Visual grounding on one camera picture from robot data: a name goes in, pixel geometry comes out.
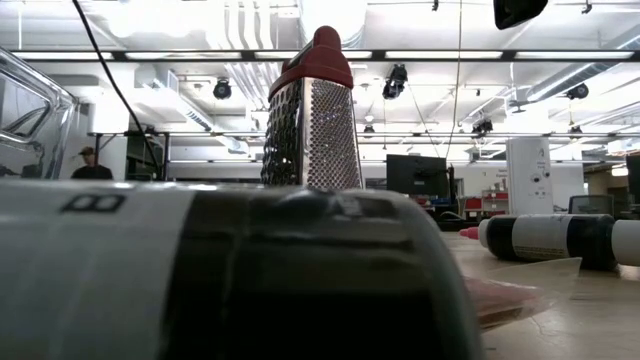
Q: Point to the red cabinet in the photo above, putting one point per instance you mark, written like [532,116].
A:
[492,205]

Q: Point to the red popcorn packet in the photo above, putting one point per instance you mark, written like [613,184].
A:
[500,300]

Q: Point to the black food colouring bottle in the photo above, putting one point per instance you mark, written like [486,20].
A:
[200,280]

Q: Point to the white ceiling air duct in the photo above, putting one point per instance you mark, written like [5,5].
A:
[165,105]

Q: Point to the white pillar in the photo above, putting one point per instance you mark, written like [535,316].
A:
[527,175]

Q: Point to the black overhead light bar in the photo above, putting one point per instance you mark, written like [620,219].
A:
[378,55]

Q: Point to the person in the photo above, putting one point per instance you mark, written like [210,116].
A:
[92,172]

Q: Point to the clear plastic container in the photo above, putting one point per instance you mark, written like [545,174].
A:
[65,107]

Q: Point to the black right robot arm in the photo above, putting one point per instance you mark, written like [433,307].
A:
[517,12]

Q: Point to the black monitor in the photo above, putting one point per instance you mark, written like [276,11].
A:
[415,175]
[634,177]

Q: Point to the black ceiling spot lamp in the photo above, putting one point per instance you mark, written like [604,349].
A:
[482,127]
[578,91]
[395,82]
[222,90]

